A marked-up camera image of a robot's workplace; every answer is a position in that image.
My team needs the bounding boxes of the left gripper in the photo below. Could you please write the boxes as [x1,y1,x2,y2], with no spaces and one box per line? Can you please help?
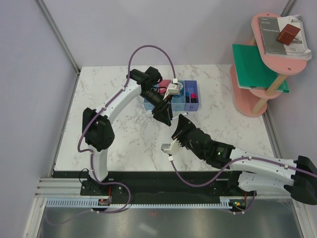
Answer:
[140,89,173,127]

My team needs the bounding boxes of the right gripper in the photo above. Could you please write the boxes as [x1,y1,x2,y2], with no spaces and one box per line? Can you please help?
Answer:
[171,114,205,160]

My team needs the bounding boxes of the light blue bin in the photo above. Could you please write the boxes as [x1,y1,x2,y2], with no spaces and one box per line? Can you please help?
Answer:
[171,92,185,112]
[143,85,160,111]

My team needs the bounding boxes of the purple bin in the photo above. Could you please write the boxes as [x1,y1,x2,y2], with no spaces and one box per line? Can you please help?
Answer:
[184,80,200,112]

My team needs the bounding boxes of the pink bin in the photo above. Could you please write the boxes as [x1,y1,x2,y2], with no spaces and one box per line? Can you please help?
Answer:
[157,79,171,92]

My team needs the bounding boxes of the blue-capped white pen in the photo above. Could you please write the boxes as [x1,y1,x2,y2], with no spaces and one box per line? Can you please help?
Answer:
[171,112,188,120]

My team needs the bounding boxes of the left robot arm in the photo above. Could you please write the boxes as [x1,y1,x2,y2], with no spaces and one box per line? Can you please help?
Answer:
[77,66,173,195]

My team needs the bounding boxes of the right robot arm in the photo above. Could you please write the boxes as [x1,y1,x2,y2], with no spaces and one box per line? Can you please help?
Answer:
[172,115,317,205]

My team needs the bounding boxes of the pink two-tier stand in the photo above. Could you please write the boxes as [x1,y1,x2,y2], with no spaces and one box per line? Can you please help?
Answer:
[230,13,307,117]

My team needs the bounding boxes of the green folder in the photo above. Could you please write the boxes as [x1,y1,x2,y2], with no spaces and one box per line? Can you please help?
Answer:
[232,44,278,90]

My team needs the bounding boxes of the grey setup guide booklet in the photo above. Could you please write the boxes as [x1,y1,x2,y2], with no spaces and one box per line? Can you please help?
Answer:
[258,17,286,55]

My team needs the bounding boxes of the white spiral notebook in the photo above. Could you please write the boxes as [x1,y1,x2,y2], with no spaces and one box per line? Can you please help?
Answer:
[277,15,312,60]

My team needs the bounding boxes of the dark red card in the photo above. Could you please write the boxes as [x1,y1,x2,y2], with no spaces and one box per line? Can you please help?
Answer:
[276,24,301,46]

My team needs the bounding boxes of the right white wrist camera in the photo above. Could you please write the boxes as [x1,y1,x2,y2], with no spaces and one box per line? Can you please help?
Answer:
[161,139,181,162]

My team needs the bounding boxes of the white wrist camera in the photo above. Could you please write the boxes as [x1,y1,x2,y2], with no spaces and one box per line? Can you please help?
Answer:
[161,139,181,162]
[164,78,179,99]

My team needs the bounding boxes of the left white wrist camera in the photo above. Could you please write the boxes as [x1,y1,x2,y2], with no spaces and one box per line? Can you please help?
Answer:
[164,78,179,99]

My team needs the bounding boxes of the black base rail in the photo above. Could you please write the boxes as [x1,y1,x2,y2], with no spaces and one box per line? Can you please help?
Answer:
[53,171,253,204]

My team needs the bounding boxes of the white slotted cable duct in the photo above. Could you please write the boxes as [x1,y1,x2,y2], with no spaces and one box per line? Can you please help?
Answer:
[45,198,246,209]

